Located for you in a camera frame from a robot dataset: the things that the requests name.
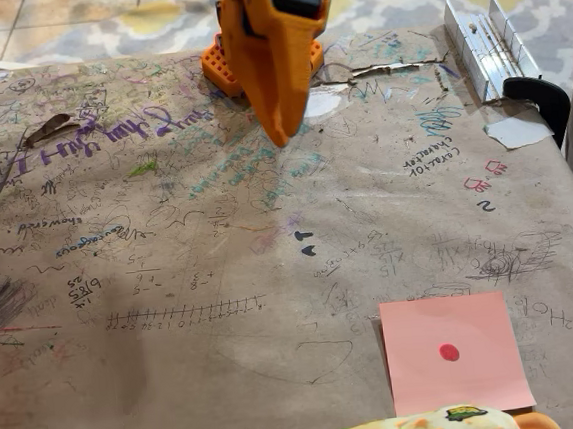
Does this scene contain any aluminium mitre box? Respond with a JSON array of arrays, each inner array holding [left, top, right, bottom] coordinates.
[[441, 0, 544, 108]]

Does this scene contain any black clamp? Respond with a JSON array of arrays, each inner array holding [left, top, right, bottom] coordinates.
[[500, 71, 573, 154]]

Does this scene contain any scribbled brown paper cover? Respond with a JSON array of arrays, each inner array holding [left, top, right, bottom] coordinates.
[[0, 12, 573, 429]]

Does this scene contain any grey yellow patterned rug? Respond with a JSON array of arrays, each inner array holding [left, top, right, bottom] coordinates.
[[0, 0, 573, 144]]

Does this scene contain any pink sticky note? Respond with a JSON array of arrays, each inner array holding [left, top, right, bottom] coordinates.
[[376, 288, 538, 423]]

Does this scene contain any white paper scrap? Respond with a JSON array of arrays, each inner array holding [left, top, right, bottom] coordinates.
[[482, 111, 557, 153]]

